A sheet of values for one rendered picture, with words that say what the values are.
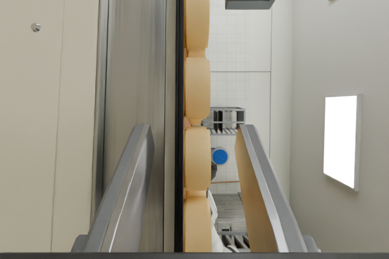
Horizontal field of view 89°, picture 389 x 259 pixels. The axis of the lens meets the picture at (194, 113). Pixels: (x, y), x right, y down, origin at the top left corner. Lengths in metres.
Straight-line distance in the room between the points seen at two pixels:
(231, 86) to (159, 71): 4.23
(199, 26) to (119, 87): 0.08
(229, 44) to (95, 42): 4.40
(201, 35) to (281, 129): 4.58
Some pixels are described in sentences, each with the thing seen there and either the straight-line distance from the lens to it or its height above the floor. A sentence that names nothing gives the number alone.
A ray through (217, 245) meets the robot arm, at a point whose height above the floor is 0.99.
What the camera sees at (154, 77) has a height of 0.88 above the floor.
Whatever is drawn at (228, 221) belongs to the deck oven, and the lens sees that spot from 3.88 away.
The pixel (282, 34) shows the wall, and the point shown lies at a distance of 4.93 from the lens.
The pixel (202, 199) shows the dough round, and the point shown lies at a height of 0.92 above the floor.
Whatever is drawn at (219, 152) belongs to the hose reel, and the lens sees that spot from 4.31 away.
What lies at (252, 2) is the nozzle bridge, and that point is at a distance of 0.79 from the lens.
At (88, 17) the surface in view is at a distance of 0.19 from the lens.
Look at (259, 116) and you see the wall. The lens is 4.53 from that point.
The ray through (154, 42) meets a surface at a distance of 0.18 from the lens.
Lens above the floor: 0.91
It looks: level
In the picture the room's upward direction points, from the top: 90 degrees clockwise
